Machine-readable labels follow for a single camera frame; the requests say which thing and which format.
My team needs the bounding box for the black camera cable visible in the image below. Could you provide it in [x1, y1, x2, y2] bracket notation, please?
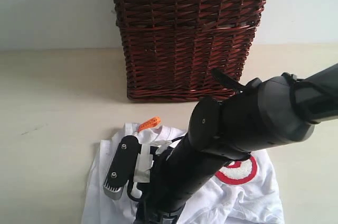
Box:
[124, 135, 185, 201]

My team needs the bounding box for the orange garment tag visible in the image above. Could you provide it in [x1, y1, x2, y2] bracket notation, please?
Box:
[137, 116, 161, 133]

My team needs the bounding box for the dark brown wicker basket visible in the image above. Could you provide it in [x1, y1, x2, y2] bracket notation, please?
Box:
[114, 0, 266, 102]

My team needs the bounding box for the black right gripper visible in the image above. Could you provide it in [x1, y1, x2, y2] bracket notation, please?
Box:
[134, 96, 258, 223]

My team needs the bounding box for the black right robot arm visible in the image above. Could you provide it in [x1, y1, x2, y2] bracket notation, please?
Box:
[135, 65, 337, 223]

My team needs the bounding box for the white t-shirt with red lettering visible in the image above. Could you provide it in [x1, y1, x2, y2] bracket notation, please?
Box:
[81, 123, 285, 223]

